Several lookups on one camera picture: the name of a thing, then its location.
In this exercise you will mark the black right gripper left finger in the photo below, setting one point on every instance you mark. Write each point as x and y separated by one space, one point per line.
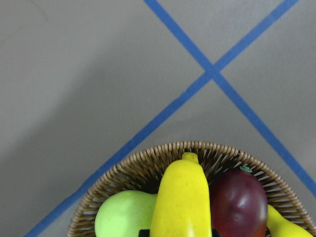
144 233

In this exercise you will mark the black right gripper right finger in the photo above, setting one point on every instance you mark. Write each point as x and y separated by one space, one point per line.
215 233

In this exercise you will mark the yellow banana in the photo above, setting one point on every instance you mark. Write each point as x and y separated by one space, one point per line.
182 207
280 227

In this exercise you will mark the woven brown fruit basket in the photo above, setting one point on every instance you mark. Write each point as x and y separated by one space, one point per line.
143 171

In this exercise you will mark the green pear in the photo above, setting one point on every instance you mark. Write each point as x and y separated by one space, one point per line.
125 214

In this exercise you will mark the dark red mango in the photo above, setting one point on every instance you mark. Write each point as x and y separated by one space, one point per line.
238 205

